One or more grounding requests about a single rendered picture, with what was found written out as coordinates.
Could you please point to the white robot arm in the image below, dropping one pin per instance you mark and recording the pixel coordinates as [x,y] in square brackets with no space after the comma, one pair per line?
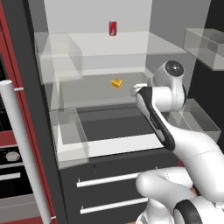
[198,151]

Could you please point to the dark grey fridge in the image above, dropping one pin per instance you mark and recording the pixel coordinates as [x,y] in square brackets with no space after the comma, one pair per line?
[116,58]

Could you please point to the dark freezer drawer front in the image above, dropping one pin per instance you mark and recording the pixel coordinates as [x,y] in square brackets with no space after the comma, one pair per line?
[116,169]
[102,217]

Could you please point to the black built-in oven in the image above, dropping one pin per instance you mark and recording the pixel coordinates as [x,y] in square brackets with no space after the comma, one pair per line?
[11,178]

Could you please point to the red cabinet run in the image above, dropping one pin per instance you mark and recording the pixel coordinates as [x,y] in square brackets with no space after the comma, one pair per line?
[17,58]

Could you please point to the red soda can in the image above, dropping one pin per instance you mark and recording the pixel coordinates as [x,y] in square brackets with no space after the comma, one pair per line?
[113,28]

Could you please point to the dark fridge door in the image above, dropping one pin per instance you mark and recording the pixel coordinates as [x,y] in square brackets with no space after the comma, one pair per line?
[213,81]
[35,110]

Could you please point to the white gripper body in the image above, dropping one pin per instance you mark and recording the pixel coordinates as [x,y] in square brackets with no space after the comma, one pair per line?
[138,88]

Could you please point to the grey oven knob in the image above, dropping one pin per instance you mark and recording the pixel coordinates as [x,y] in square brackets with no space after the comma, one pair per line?
[12,156]

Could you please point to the yellow cheese wedge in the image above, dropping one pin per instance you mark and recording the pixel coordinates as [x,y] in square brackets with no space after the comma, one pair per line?
[117,84]

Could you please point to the clear door bin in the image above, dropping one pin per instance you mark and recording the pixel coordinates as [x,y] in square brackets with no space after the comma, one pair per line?
[205,46]
[198,122]
[70,140]
[59,58]

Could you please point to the clear glass fridge shelf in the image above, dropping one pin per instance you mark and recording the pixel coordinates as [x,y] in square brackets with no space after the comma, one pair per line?
[116,43]
[96,93]

